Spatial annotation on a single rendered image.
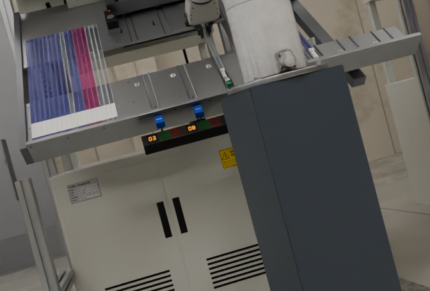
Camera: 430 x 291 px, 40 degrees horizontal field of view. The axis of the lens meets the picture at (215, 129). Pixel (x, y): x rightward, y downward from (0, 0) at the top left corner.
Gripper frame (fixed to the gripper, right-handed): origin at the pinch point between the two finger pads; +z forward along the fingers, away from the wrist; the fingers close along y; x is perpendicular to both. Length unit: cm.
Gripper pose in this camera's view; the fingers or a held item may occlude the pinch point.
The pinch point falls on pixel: (204, 30)
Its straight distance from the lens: 192.3
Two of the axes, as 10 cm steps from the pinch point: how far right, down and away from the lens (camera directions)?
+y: -9.6, 2.6, -1.2
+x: 2.8, 7.9, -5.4
